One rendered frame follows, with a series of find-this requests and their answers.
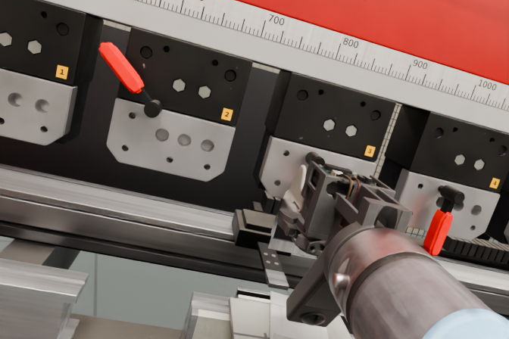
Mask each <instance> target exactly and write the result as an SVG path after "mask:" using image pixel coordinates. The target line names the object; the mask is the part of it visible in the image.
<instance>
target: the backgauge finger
mask: <svg viewBox="0 0 509 339"><path fill-rule="evenodd" d="M275 217H276V216H274V215H270V214H267V213H260V212H257V211H253V210H246V209H243V210H235V213H234V215H233V221H232V228H233V237H234V241H235V245H236V246H238V247H245V248H249V249H253V250H258V253H259V255H260V258H261V263H262V266H263V270H264V274H265V277H266V280H267V285H268V287H269V288H277V289H282V290H286V291H287V290H288V289H289V284H288V282H287V280H286V276H285V274H284V271H283V268H282V266H281V263H280V261H279V257H278V255H277V254H280V255H284V256H288V257H290V256H291V254H292V253H288V252H284V251H280V250H273V249H269V248H268V246H269V243H270V239H271V230H272V228H273V223H274V220H275Z"/></svg>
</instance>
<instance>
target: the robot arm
mask: <svg viewBox="0 0 509 339"><path fill-rule="evenodd" d="M305 176H306V178H305ZM375 184H377V185H379V186H380V187H378V186H376V185H375ZM394 196H395V191H394V190H392V189H391V188H390V187H389V186H387V185H385V184H384V183H382V182H381V181H380V180H378V179H377V178H375V177H374V176H372V175H370V177H367V176H362V175H361V174H357V173H355V172H352V171H351V170H350V169H346V168H343V167H340V166H334V165H331V164H328V163H325V164H324V165H323V166H322V165H319V164H316V163H315V162H314V161H312V160H311V162H310V165H309V168H308V172H307V175H306V167H305V165H301V166H300V167H299V168H298V171H297V173H296V175H295V178H294V180H293V183H292V186H291V188H290V189H289V190H288V191H286V193H285V195H284V198H283V202H282V205H281V208H280V209H279V212H278V215H277V218H276V221H277V223H278V225H279V227H280V228H281V229H282V230H283V231H284V232H285V234H286V236H289V237H292V241H293V242H294V243H295V246H297V247H298V248H299V249H300V250H302V251H303V252H305V253H308V254H310V255H314V256H317V259H316V261H315V262H314V264H313V265H312V266H311V268H310V269H309V270H308V271H307V273H306V274H305V275H304V277H303V278H302V280H301V281H300V282H299V283H298V285H297V286H296V287H295V289H294V290H293V292H292V293H291V294H290V295H289V297H288V298H287V300H286V318H287V319H288V320H289V321H291V322H299V323H304V324H306V325H316V326H320V327H326V326H328V325H329V324H330V323H331V322H332V321H333V320H334V319H335V318H336V317H337V316H338V315H339V314H340V313H343V315H344V317H345V319H346V321H347V322H348V327H349V328H350V330H351V332H352V334H353V335H354V338H355V339H509V321H508V320H507V319H506V318H505V317H503V316H501V315H499V314H497V313H495V312H494V311H492V310H491V309H490V308H489V307H488V306H486V305H485V304H484V303H483V302H482V301H481V300H480V299H479V298H478V297H477V296H476V295H474V294H473V293H472V292H471V291H470V290H468V289H467V288H466V287H465V286H464V285H463V284H461V283H460V282H459V281H458V280H457V279H456V278H455V277H454V276H453V275H452V274H451V273H449V272H448V271H447V270H446V269H444V268H443V267H442V266H441V264H440V263H439V262H438V261H437V260H435V259H434V258H433V257H432V256H431V255H429V254H428V253H427V252H426V251H425V250H424V249H423V248H422V247H421V246H419V245H418V244H417V243H416V242H415V241H413V240H412V239H411V238H410V237H409V236H407V235H406V234H405V231H406V228H407V226H408V223H409V220H410V218H411V214H412V212H411V211H410V210H409V209H407V208H406V207H404V206H403V205H402V204H400V203H399V202H397V201H396V200H395V199H394Z"/></svg>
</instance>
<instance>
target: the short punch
mask: <svg viewBox="0 0 509 339"><path fill-rule="evenodd" d="M282 202H283V199H282V198H281V200H280V203H279V207H278V210H277V213H276V217H275V220H274V223H273V228H272V230H271V239H270V243H269V246H268V248H269V249H273V250H280V251H284V252H288V253H295V254H299V255H303V256H307V257H314V258H317V256H314V255H310V254H308V253H305V252H303V251H302V250H300V249H299V248H298V247H297V246H295V243H294V242H293V241H292V237H289V236H286V234H285V232H284V231H283V230H282V229H281V228H280V227H279V225H278V223H277V221H276V218H277V215H278V212H279V209H280V208H281V205H282Z"/></svg>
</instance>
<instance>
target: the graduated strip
mask: <svg viewBox="0 0 509 339"><path fill-rule="evenodd" d="M138 1H141V2H145V3H149V4H151V5H156V6H158V7H162V8H166V9H169V10H172V11H176V12H179V13H181V14H186V15H189V16H192V17H197V18H199V19H202V20H206V21H209V22H212V23H216V24H220V25H222V26H227V27H229V28H232V29H235V30H240V31H243V32H245V33H250V34H252V35H256V36H260V37H263V38H265V39H270V40H273V41H275V42H280V43H283V44H286V45H291V46H293V47H296V48H300V49H303V50H306V51H310V52H313V53H316V54H321V55H323V56H327V57H329V58H334V59H336V60H339V61H344V62H346V63H350V64H353V65H357V66H359V67H364V68H367V69H370V70H374V71H377V72H380V73H384V74H387V75H390V76H394V77H397V78H400V79H404V80H407V81H410V82H415V83H417V84H421V85H423V86H428V87H430V88H433V89H438V90H440V91H443V92H447V93H451V94H453V95H458V96H461V97H464V98H468V99H471V100H474V101H478V102H481V103H483V104H488V105H492V106H494V107H499V108H501V109H504V110H509V86H508V85H505V84H502V83H499V82H496V81H492V80H490V79H486V78H483V77H480V76H476V75H473V74H471V73H466V72H464V71H461V70H456V69H454V68H451V67H447V66H444V65H441V64H437V63H434V62H432V61H428V60H425V59H422V58H418V57H415V56H413V55H409V54H405V53H403V52H400V51H396V50H393V49H390V48H386V47H383V46H381V45H376V44H373V43H371V42H367V41H364V40H361V39H357V38H355V37H351V36H347V35H345V34H342V33H337V32H335V31H332V30H328V29H325V28H323V27H320V26H315V25H313V24H310V23H305V22H303V21H300V20H296V19H293V18H291V17H287V16H284V15H281V14H277V13H274V12H272V11H267V10H264V9H262V8H257V7H255V6H252V5H248V4H245V3H242V2H238V1H235V0H138Z"/></svg>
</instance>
